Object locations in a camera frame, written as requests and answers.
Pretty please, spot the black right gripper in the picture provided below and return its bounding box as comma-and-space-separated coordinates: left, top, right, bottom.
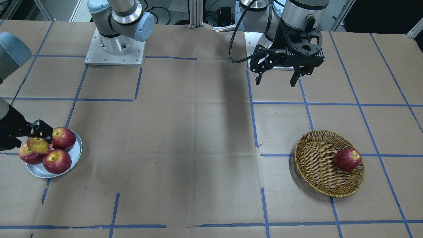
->
0, 105, 53, 151

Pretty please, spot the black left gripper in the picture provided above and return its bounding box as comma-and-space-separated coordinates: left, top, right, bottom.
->
249, 23, 326, 87

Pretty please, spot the yellow red apple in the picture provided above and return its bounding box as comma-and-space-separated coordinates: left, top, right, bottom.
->
26, 137, 53, 155

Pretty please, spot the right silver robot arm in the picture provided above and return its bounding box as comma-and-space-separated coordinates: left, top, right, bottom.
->
0, 0, 155, 151

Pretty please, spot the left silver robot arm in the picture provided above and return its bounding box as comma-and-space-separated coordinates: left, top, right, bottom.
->
228, 0, 329, 87

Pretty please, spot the red apple on plate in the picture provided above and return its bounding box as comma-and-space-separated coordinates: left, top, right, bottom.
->
52, 128, 76, 151
42, 149, 72, 174
18, 144, 44, 165

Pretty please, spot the light blue plate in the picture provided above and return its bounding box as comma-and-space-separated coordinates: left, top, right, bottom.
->
26, 131, 83, 179

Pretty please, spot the woven wicker basket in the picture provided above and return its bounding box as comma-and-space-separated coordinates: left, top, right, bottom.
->
294, 130, 365, 197

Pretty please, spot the dark red apple in basket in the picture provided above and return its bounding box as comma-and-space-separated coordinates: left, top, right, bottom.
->
334, 149, 362, 171

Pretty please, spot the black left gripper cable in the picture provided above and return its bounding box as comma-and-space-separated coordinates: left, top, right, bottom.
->
229, 0, 268, 64

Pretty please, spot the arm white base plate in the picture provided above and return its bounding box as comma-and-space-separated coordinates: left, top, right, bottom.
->
85, 29, 145, 66
244, 32, 294, 71

